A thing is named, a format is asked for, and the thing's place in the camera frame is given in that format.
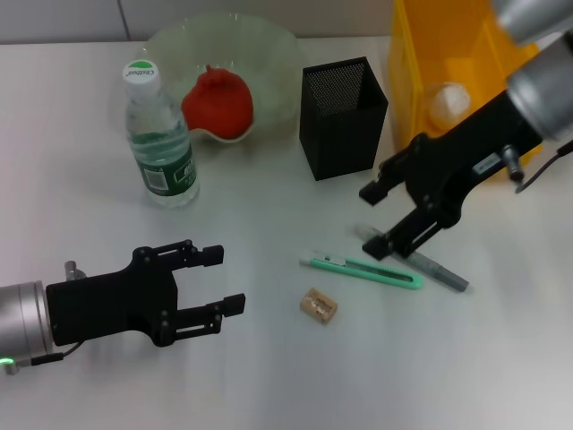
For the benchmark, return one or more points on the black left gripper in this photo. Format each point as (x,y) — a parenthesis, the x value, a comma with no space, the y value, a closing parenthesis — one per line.
(112,304)

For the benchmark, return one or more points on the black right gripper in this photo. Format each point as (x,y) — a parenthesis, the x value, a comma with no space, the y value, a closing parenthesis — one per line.
(461,157)

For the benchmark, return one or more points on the green utility knife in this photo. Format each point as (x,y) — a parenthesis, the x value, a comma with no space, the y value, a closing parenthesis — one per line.
(358,268)

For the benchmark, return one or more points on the grey pen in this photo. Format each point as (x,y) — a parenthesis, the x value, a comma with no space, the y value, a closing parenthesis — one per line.
(438,271)

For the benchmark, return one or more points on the white paper ball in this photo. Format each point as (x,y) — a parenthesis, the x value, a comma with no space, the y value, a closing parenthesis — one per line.
(447,105)

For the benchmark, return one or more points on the clear green-label water bottle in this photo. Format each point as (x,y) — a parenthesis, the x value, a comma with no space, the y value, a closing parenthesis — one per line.
(165,174)

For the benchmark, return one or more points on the red-orange fruit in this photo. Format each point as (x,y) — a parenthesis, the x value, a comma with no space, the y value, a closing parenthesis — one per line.
(219,105)

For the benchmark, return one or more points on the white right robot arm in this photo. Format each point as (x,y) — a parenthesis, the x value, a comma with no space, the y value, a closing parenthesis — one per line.
(546,89)

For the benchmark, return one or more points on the black mesh pen holder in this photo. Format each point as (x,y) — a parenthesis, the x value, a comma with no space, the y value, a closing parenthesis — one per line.
(344,134)

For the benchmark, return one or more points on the translucent green fruit plate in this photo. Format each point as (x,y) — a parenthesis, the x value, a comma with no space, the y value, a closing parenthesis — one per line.
(273,67)

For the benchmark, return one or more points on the yellow plastic bin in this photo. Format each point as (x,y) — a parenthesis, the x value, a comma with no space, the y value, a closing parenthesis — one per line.
(412,89)

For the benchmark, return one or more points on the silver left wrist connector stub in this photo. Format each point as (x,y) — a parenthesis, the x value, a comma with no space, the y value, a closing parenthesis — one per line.
(71,269)

